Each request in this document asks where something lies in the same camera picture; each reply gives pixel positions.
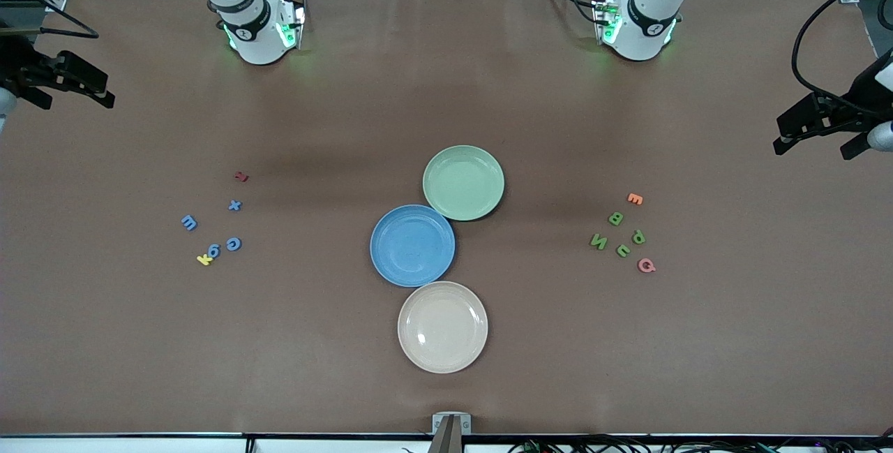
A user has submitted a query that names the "brown table cover mat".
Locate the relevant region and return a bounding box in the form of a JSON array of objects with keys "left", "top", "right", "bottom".
[{"left": 0, "top": 0, "right": 893, "bottom": 437}]

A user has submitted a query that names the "light green plate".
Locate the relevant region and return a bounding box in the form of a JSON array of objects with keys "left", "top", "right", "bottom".
[{"left": 422, "top": 144, "right": 505, "bottom": 222}]

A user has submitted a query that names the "blue plate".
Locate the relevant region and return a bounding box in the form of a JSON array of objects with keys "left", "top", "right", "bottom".
[{"left": 370, "top": 204, "right": 456, "bottom": 288}]

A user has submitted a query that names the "beige plate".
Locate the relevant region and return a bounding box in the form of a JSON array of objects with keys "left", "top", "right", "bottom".
[{"left": 397, "top": 281, "right": 489, "bottom": 375}]

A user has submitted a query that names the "black right camera cable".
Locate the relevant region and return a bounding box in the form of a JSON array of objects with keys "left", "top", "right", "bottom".
[{"left": 0, "top": 0, "right": 100, "bottom": 39}]

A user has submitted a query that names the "black camera cable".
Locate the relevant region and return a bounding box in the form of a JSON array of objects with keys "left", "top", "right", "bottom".
[
  {"left": 0, "top": 0, "right": 100, "bottom": 39},
  {"left": 790, "top": 0, "right": 893, "bottom": 113}
]

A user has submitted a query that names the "black left camera cable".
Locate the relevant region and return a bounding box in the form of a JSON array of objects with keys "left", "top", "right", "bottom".
[{"left": 790, "top": 0, "right": 893, "bottom": 113}]

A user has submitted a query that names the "white table edge rail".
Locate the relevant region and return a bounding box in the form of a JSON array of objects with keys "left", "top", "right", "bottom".
[{"left": 0, "top": 433, "right": 893, "bottom": 453}]

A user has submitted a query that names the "tangled black cable bundle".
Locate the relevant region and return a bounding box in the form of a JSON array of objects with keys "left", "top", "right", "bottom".
[{"left": 509, "top": 436, "right": 893, "bottom": 453}]

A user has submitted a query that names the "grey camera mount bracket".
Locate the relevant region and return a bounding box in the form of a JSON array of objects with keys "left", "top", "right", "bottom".
[{"left": 431, "top": 413, "right": 472, "bottom": 453}]

